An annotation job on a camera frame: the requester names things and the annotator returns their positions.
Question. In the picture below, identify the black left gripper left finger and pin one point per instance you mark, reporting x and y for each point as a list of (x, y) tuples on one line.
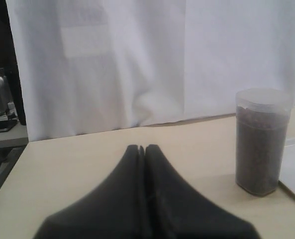
[(115, 209)]

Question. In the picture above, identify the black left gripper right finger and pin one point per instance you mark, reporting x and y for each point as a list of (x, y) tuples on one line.
[(178, 211)]

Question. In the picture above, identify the silver metal bottle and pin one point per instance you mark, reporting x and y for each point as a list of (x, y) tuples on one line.
[(5, 93)]

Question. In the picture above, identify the grey side table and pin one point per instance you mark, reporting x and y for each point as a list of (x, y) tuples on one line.
[(12, 144)]

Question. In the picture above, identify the translucent plastic tall container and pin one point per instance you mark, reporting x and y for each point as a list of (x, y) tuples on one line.
[(262, 118)]

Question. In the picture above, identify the black tablet on side table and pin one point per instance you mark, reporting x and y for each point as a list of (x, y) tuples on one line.
[(7, 125)]

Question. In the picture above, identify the white curtain backdrop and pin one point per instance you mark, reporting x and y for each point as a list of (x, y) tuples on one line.
[(96, 65)]

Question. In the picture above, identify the black post behind curtain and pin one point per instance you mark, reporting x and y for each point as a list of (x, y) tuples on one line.
[(15, 85)]

